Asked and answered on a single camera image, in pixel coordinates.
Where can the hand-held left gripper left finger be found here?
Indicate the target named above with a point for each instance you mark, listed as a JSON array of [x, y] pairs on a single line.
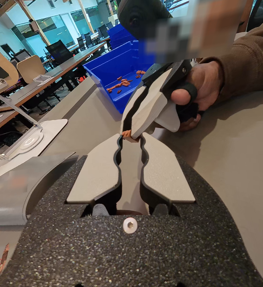
[[95, 177]]

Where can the blue plastic bin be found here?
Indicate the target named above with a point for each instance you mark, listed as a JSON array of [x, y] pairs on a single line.
[[109, 67]]

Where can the person's right forearm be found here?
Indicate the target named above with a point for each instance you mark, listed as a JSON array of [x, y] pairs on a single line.
[[248, 58]]

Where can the heap of orange bricks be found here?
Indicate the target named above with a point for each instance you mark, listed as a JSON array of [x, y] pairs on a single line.
[[122, 83]]

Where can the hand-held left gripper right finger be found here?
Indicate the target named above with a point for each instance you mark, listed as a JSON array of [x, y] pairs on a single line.
[[167, 175]]

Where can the beige office chair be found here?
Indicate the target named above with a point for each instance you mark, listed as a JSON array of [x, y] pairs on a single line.
[[29, 67]]

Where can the brown brick assembly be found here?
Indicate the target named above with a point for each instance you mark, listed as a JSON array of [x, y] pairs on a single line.
[[128, 134]]

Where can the grey desk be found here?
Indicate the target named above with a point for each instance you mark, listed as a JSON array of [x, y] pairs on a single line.
[[230, 157]]

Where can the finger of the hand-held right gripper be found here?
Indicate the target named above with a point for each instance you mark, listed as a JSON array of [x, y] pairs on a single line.
[[132, 105], [151, 103]]

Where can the wooden office table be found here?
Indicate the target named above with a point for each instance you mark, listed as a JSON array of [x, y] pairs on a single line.
[[55, 71]]

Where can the stack of blue bins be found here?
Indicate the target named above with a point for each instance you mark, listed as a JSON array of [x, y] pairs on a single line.
[[120, 36]]

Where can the brick instruction booklet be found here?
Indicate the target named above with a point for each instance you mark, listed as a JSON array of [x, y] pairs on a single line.
[[15, 188]]

